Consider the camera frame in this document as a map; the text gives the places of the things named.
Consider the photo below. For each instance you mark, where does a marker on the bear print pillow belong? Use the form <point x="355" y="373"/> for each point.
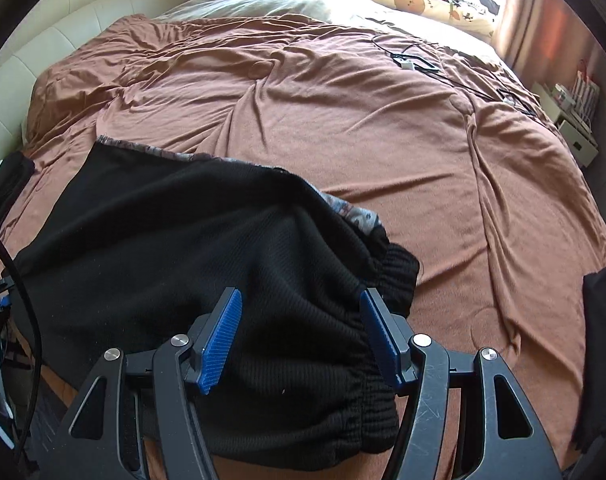
<point x="413" y="2"/>

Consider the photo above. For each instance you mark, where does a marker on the small black cloth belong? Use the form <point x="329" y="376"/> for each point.
<point x="603" y="350"/>

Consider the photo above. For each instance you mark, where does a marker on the pink curtain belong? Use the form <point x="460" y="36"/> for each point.
<point x="543" y="15"/>

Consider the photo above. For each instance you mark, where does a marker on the white nightstand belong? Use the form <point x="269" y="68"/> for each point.
<point x="573" y="135"/>

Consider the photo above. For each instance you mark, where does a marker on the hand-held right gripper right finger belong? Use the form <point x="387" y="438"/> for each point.
<point x="380" y="340"/>

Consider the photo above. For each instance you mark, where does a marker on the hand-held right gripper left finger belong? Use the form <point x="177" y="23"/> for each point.
<point x="223" y="340"/>

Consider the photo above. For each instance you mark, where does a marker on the cream leather headboard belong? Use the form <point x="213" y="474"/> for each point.
<point x="73" y="10"/>

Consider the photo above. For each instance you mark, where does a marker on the beige duvet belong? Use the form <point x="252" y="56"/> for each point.
<point x="293" y="7"/>

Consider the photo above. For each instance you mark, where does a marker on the brown blanket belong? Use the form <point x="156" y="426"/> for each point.
<point x="333" y="135"/>

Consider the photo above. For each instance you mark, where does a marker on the black knit pants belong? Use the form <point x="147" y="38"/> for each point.
<point x="183" y="235"/>

